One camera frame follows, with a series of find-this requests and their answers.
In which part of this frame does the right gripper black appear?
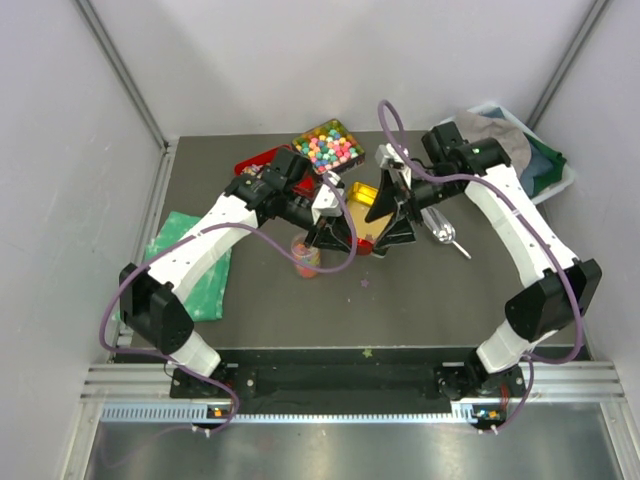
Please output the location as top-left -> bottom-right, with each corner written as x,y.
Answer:
366,168 -> 461,249

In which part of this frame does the golden tin with star candies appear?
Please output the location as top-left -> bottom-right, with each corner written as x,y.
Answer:
344,181 -> 396,260

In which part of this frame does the clear plastic jar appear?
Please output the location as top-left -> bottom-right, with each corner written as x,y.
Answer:
291,233 -> 321,279

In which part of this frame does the metal scoop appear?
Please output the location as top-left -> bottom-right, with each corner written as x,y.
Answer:
421,207 -> 472,260

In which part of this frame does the red jar lid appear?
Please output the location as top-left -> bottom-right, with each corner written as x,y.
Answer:
356,235 -> 375,256

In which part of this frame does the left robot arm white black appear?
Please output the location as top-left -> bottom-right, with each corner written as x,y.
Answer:
118,148 -> 357,397

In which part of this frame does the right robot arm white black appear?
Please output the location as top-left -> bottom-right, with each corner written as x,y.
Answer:
366,122 -> 602,400

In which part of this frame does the tin with colourful cube candies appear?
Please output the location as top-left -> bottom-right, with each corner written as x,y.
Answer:
291,119 -> 365,176

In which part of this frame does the red tin with lollipops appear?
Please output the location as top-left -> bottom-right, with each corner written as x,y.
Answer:
233,144 -> 316,199

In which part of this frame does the beige bucket hat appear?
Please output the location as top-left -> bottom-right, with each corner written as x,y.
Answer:
454,111 -> 532,177

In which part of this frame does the green white cloth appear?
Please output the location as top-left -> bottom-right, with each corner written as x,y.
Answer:
143,211 -> 231,322

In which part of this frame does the green garment in basket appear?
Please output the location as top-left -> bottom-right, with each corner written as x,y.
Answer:
520,134 -> 567,199

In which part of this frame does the blue-grey garment in basket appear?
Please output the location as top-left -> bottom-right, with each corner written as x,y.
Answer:
520,148 -> 553,198

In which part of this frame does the white plastic basket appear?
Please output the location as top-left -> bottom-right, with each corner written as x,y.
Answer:
440,103 -> 575,204

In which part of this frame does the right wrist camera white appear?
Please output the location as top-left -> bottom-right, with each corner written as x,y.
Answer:
375,143 -> 406,170

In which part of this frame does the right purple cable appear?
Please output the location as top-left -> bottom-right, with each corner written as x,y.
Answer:
377,99 -> 587,435

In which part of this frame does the purple cable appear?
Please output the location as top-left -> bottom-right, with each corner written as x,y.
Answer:
99,169 -> 360,436
377,99 -> 587,435

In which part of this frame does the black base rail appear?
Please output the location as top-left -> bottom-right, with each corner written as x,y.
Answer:
169,347 -> 525,415

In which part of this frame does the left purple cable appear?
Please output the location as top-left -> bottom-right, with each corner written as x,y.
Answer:
99,169 -> 360,436

